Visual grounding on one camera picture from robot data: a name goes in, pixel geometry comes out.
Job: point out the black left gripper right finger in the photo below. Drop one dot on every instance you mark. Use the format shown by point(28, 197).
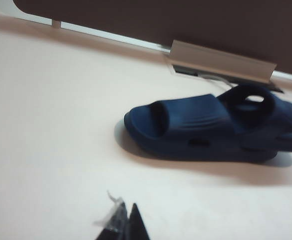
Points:
point(138, 225)

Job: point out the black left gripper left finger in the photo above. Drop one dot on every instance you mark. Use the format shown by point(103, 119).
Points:
point(113, 225)

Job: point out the blue rubber slipper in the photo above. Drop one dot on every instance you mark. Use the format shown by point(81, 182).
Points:
point(185, 132)
point(268, 117)

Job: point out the brown desk partition panel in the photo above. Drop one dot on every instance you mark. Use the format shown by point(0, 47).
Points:
point(160, 25)

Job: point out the metal table bracket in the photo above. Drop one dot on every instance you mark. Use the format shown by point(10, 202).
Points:
point(223, 62)

